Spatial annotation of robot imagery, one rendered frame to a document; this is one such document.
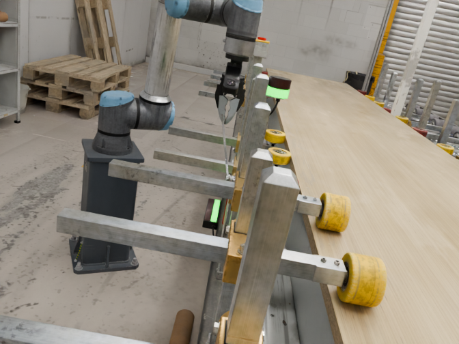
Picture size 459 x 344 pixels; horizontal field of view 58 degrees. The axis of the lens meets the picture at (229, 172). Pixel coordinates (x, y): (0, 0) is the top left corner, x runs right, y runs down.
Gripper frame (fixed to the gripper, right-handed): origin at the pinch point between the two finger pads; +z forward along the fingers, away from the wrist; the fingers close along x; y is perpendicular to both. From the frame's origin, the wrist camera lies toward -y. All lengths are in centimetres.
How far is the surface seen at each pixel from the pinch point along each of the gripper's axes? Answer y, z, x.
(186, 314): 18, 91, 1
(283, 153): 7.2, 8.7, -21.2
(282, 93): -16.6, -14.3, -13.7
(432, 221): -27, 9, -58
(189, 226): 109, 99, 12
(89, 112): 294, 91, 148
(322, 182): -13.6, 9.0, -31.1
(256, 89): -15.6, -13.7, -6.9
